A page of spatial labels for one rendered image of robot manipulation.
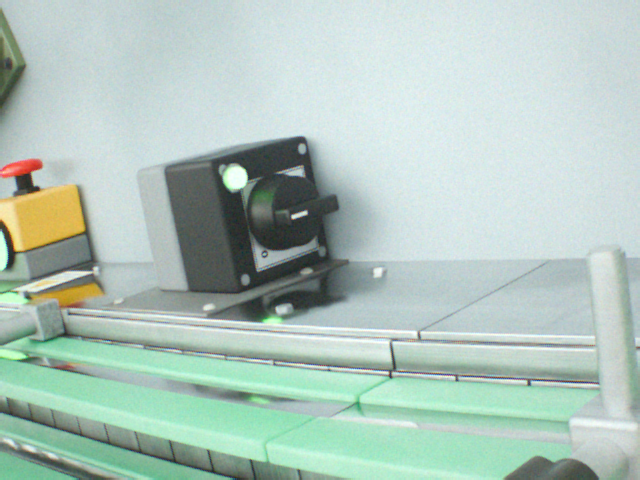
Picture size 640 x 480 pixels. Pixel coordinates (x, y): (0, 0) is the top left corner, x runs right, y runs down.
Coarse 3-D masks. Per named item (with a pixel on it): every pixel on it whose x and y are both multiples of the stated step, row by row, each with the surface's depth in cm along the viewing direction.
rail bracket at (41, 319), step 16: (32, 304) 64; (48, 304) 64; (16, 320) 63; (32, 320) 63; (48, 320) 64; (64, 320) 64; (0, 336) 62; (16, 336) 63; (32, 336) 64; (48, 336) 64
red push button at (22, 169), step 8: (24, 160) 81; (32, 160) 81; (40, 160) 82; (8, 168) 80; (16, 168) 80; (24, 168) 80; (32, 168) 81; (40, 168) 82; (8, 176) 80; (16, 176) 82; (24, 176) 82; (16, 184) 82; (24, 184) 82; (32, 184) 82
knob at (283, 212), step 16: (272, 176) 59; (288, 176) 58; (256, 192) 58; (272, 192) 57; (288, 192) 58; (304, 192) 59; (256, 208) 58; (272, 208) 57; (288, 208) 56; (304, 208) 57; (320, 208) 58; (336, 208) 59; (256, 224) 58; (272, 224) 57; (288, 224) 56; (304, 224) 59; (320, 224) 60; (256, 240) 59; (272, 240) 58; (288, 240) 58; (304, 240) 59
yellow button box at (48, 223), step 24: (24, 192) 81; (48, 192) 80; (72, 192) 82; (0, 216) 80; (24, 216) 79; (48, 216) 80; (72, 216) 82; (24, 240) 78; (48, 240) 80; (72, 240) 82; (24, 264) 79; (48, 264) 80; (72, 264) 82
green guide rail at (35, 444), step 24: (0, 432) 71; (24, 432) 69; (48, 432) 68; (0, 456) 64; (24, 456) 65; (48, 456) 64; (72, 456) 63; (96, 456) 61; (120, 456) 61; (144, 456) 60
